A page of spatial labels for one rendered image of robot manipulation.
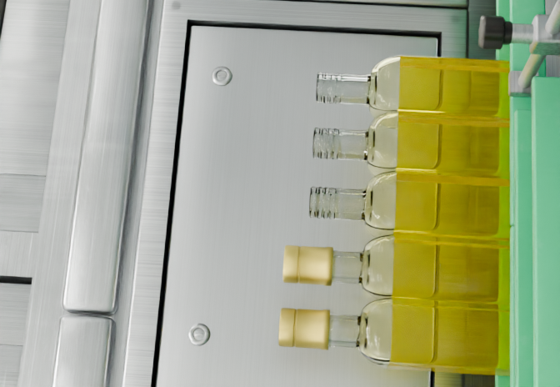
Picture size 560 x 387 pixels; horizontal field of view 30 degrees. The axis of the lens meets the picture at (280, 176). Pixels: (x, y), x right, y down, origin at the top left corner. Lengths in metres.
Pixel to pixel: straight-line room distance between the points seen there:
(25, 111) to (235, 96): 0.24
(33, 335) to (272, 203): 0.28
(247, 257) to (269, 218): 0.05
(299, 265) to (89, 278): 0.26
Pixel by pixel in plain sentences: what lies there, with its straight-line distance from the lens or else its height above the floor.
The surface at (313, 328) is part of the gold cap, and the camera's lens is 0.92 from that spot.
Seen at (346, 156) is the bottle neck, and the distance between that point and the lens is 0.97.
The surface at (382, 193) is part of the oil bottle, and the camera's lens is 0.94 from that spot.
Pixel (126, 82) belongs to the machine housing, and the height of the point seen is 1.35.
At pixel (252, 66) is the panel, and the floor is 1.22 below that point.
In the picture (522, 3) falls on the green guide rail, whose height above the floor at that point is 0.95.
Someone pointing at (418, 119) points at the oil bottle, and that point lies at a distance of 0.96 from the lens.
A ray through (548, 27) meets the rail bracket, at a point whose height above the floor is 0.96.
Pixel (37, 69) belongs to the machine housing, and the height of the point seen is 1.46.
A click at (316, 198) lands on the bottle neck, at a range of 0.95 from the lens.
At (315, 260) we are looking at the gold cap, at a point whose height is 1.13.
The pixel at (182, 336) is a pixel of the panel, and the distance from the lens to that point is 1.07.
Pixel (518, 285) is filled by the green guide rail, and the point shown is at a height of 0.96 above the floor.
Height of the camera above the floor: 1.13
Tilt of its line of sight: 2 degrees up
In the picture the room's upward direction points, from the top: 87 degrees counter-clockwise
